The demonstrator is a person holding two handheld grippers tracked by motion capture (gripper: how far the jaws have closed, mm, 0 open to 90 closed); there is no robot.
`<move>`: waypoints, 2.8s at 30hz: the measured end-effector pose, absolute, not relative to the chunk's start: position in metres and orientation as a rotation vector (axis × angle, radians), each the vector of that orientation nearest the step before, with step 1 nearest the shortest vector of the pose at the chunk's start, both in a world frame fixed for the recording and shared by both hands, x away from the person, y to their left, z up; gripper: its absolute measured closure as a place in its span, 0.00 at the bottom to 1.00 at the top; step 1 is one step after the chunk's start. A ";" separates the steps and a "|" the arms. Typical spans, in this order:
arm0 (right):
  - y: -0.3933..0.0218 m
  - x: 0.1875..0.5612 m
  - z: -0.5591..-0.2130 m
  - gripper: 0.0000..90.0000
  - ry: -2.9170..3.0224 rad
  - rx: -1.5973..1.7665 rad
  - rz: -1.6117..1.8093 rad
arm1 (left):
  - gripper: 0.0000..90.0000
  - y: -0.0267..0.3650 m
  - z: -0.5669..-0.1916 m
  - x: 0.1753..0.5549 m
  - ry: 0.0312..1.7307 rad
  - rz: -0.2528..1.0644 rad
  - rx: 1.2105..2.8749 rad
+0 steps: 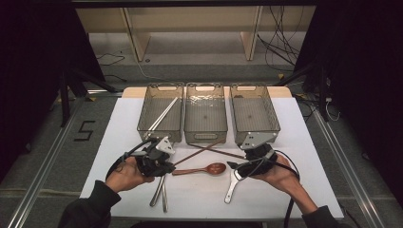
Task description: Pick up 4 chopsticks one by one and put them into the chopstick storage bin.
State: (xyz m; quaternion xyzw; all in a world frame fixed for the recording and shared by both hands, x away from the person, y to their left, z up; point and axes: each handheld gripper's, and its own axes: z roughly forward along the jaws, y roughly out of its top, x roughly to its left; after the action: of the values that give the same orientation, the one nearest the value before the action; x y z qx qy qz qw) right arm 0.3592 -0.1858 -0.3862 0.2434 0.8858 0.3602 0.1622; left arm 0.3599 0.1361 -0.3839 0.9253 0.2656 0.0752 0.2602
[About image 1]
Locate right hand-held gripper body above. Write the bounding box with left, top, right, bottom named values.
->
left=236, top=131, right=280, bottom=179

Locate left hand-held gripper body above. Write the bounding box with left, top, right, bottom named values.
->
left=136, top=135, right=177, bottom=178

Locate brown wooden spoon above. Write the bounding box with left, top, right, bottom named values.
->
left=171, top=162, right=227, bottom=177

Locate brown wooden chopstick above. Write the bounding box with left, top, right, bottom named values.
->
left=172, top=138, right=227, bottom=167
left=188, top=142, right=247, bottom=161

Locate white ceramic spoon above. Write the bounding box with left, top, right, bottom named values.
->
left=223, top=169, right=243, bottom=204

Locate steel table knife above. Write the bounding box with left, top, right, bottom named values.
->
left=149, top=175, right=165, bottom=208

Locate steel fork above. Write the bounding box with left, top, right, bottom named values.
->
left=161, top=176, right=169, bottom=214

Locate smoky clear plastic bin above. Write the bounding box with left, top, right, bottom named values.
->
left=183, top=82, right=229, bottom=144
left=136, top=82, right=185, bottom=143
left=229, top=83, right=281, bottom=145

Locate person's right hand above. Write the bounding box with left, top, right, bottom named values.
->
left=252, top=153, right=301, bottom=195

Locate person's left hand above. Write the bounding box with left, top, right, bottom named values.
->
left=105, top=156, right=156, bottom=194

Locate black metal stand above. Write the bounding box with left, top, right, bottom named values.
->
left=275, top=59, right=331, bottom=124
left=57, top=66, right=119, bottom=128

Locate dark curtain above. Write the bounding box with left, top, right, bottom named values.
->
left=0, top=0, right=106, bottom=183
left=294, top=0, right=403, bottom=203

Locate light wooden desk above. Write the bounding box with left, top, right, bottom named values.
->
left=75, top=6, right=317, bottom=63

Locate left hand-held gripper black cable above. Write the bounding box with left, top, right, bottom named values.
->
left=106, top=138, right=160, bottom=181

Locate hand-held gripper black cable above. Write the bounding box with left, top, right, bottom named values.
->
left=106, top=138, right=160, bottom=181
left=234, top=148, right=301, bottom=228

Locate right hand-held gripper black cable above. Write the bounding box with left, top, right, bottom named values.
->
left=234, top=148, right=301, bottom=228

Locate thin white cable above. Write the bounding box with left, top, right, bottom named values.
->
left=324, top=97, right=342, bottom=124

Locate white floor cable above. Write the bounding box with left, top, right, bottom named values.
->
left=119, top=49, right=166, bottom=82

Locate aluminium floor rail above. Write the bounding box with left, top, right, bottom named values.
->
left=311, top=104, right=387, bottom=228
left=5, top=97, right=88, bottom=228

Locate black floor cable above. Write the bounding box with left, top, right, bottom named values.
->
left=95, top=51, right=126, bottom=67

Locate bundle of black cables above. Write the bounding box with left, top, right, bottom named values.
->
left=256, top=6, right=306, bottom=72

